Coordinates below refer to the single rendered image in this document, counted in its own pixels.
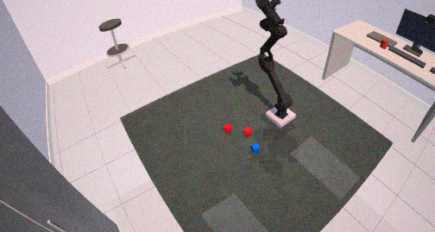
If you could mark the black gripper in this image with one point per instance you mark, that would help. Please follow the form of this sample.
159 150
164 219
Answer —
264 6

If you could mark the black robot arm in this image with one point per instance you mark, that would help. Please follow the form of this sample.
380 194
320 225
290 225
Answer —
277 31

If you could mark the blue cube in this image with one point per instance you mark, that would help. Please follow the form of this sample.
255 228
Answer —
255 148

